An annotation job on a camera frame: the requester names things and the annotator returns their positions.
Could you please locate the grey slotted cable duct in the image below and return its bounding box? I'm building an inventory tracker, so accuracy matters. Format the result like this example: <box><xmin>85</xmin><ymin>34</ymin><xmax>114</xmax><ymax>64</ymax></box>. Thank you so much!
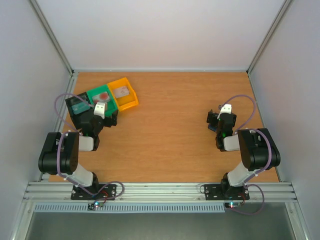
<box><xmin>34</xmin><ymin>202</ymin><xmax>225</xmax><ymax>214</ymax></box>

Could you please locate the red white card in bin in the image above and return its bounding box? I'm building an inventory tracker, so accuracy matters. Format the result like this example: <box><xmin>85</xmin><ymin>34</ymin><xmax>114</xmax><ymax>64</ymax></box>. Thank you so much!
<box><xmin>92</xmin><ymin>91</ymin><xmax>111</xmax><ymax>104</ymax></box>

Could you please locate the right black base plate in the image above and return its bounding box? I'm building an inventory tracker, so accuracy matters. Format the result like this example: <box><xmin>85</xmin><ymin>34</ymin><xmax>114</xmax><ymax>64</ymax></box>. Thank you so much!
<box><xmin>204</xmin><ymin>184</ymin><xmax>250</xmax><ymax>201</ymax></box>

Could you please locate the aluminium front rail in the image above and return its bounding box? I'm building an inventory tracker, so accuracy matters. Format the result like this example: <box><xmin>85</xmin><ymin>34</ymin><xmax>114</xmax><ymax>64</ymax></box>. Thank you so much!
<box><xmin>22</xmin><ymin>181</ymin><xmax>298</xmax><ymax>203</ymax></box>

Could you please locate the card in yellow bin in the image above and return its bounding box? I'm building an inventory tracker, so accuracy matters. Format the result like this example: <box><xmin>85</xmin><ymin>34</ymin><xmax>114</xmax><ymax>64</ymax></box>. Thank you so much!
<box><xmin>113</xmin><ymin>86</ymin><xmax>130</xmax><ymax>99</ymax></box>

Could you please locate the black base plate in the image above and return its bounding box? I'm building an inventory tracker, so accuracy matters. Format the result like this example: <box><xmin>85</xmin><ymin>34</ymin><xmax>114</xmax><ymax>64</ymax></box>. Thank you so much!
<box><xmin>204</xmin><ymin>184</ymin><xmax>250</xmax><ymax>201</ymax></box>
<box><xmin>70</xmin><ymin>184</ymin><xmax>118</xmax><ymax>201</ymax></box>

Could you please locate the black plastic bin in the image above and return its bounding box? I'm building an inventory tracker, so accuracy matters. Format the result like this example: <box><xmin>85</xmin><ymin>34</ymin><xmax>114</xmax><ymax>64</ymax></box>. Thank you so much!
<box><xmin>65</xmin><ymin>92</ymin><xmax>94</xmax><ymax>132</ymax></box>

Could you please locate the yellow plastic bin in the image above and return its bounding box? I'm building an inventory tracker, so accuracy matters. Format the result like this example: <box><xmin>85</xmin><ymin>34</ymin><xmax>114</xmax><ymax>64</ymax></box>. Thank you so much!
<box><xmin>107</xmin><ymin>77</ymin><xmax>139</xmax><ymax>112</ymax></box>

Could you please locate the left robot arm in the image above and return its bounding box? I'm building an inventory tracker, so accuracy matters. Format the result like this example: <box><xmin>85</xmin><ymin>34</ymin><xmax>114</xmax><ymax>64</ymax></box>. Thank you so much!
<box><xmin>38</xmin><ymin>109</ymin><xmax>118</xmax><ymax>199</ymax></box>

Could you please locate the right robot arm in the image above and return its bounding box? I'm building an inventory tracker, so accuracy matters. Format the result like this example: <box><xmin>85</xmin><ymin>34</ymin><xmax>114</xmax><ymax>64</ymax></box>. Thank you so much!
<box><xmin>206</xmin><ymin>110</ymin><xmax>281</xmax><ymax>200</ymax></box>

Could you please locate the blue card holder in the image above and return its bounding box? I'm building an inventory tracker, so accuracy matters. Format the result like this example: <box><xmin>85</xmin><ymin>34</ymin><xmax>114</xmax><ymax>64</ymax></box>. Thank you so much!
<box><xmin>208</xmin><ymin>124</ymin><xmax>217</xmax><ymax>132</ymax></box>

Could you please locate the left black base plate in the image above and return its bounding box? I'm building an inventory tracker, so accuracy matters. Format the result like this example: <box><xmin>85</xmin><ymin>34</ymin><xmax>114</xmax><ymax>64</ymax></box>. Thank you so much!
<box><xmin>70</xmin><ymin>184</ymin><xmax>118</xmax><ymax>201</ymax></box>

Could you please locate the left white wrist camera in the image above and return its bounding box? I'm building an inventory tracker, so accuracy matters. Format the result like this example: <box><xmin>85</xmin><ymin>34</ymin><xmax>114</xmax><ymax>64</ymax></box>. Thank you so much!
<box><xmin>93</xmin><ymin>102</ymin><xmax>106</xmax><ymax>119</ymax></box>

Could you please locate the teal card in black bin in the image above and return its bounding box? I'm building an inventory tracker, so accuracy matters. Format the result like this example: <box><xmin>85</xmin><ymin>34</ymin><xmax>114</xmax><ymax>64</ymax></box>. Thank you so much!
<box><xmin>71</xmin><ymin>102</ymin><xmax>91</xmax><ymax>115</ymax></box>

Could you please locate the green plastic bin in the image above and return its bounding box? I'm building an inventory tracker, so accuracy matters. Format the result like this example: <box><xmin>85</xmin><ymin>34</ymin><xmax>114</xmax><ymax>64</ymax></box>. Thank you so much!
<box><xmin>86</xmin><ymin>84</ymin><xmax>118</xmax><ymax>117</ymax></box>

